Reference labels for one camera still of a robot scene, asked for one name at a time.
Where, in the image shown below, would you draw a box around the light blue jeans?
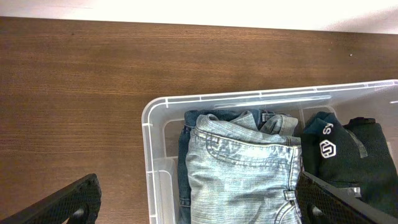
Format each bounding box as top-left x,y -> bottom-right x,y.
186,111 -> 302,223

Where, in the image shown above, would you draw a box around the dark blue jeans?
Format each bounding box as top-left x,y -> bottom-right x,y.
177,108 -> 280,224

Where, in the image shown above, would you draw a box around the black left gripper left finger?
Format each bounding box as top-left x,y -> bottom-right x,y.
1,174 -> 101,224

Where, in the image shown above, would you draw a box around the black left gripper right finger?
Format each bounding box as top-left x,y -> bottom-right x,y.
295,172 -> 397,224

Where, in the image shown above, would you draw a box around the black garment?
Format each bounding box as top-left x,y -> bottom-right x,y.
301,118 -> 397,217

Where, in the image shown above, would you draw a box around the clear plastic storage bin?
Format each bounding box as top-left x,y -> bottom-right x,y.
142,80 -> 397,223

